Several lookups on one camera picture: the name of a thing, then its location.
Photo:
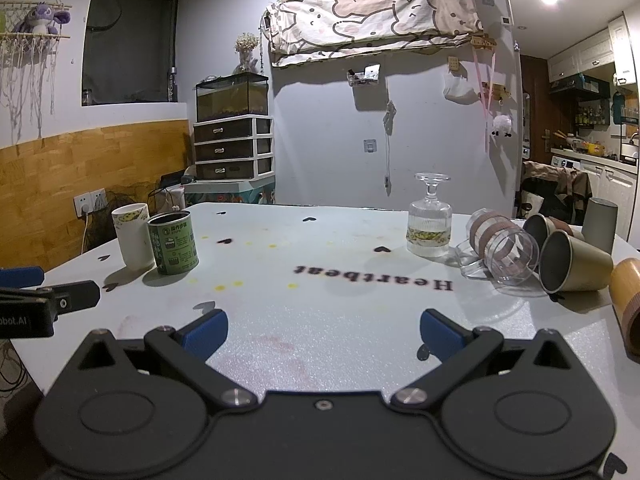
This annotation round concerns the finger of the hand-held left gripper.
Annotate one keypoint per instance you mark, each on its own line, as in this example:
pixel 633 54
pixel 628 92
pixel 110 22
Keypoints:
pixel 75 297
pixel 20 276

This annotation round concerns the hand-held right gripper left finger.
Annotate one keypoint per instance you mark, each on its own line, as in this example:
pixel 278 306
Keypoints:
pixel 204 336

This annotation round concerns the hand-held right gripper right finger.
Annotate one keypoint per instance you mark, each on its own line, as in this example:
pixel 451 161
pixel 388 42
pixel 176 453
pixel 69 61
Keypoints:
pixel 441 336

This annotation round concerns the white paper cup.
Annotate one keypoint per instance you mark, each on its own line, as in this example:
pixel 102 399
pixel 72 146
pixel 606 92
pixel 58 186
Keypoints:
pixel 132 240

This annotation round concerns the brown metal cup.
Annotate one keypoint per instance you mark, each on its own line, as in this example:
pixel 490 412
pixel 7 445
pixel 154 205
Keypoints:
pixel 542 226

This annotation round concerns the gold metal cup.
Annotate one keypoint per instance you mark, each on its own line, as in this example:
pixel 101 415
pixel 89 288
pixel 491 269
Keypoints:
pixel 580 267

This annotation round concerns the bamboo cup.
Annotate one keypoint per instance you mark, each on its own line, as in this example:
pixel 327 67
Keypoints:
pixel 629 300

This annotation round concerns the grey cup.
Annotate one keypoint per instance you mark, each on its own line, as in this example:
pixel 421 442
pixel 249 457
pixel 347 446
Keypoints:
pixel 601 222

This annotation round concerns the black mesh bag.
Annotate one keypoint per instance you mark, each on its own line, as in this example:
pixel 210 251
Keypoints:
pixel 105 230

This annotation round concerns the green tin can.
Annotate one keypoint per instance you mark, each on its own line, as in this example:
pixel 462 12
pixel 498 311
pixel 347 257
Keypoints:
pixel 172 247

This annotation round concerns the glass mug with brown band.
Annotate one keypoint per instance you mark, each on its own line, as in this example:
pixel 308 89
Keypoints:
pixel 502 250

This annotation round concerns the clear glass goblet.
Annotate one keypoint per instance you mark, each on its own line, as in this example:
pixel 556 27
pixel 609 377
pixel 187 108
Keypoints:
pixel 430 225

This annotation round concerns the teal printed cabinet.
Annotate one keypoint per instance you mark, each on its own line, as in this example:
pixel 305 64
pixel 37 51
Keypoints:
pixel 225 192

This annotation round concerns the chair with draped clothes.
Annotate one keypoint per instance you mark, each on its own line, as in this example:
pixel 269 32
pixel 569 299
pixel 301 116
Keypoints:
pixel 557 195

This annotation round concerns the white drawer cabinet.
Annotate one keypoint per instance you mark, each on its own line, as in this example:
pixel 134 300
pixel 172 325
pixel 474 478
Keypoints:
pixel 232 147

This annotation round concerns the white plush sheep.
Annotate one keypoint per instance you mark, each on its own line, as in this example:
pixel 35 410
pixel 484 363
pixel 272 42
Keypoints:
pixel 502 125

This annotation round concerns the white kitchen counter unit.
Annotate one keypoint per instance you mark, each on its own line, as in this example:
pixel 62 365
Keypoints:
pixel 612 180

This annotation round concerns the glass fish tank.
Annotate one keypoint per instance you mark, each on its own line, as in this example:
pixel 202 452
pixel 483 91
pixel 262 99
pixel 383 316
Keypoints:
pixel 232 97

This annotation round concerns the brown wooden door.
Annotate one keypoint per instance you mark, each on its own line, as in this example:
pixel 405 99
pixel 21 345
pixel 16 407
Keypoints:
pixel 534 110

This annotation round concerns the white hanging pouch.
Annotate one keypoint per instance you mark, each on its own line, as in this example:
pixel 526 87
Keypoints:
pixel 459 87

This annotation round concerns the dark window curtain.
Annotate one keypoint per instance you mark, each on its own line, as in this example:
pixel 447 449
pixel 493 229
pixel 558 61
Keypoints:
pixel 127 40

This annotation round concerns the purple plush toy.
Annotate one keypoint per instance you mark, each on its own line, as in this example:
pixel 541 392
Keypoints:
pixel 42 17

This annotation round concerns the black spice rack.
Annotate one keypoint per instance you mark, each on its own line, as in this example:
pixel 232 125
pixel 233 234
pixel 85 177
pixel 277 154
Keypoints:
pixel 592 115

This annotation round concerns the dried flower vase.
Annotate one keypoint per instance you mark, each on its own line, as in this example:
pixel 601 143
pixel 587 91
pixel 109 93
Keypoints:
pixel 246 52

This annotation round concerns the white upper kitchen cabinets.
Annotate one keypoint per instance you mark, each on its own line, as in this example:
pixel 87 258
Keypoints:
pixel 595 50

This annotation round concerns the printed cartoon blanket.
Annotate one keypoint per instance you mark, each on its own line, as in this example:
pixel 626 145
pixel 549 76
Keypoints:
pixel 370 15

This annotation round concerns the white wall outlet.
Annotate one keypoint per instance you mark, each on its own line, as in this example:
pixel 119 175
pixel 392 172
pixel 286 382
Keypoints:
pixel 90 202

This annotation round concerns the square wall hook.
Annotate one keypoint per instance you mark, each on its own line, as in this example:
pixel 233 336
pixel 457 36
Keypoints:
pixel 369 145

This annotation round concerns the white macrame wall hanging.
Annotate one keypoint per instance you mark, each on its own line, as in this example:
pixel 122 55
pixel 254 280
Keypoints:
pixel 20 70

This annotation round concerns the clear wall shelf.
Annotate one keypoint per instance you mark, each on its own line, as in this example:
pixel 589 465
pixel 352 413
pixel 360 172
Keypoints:
pixel 365 75

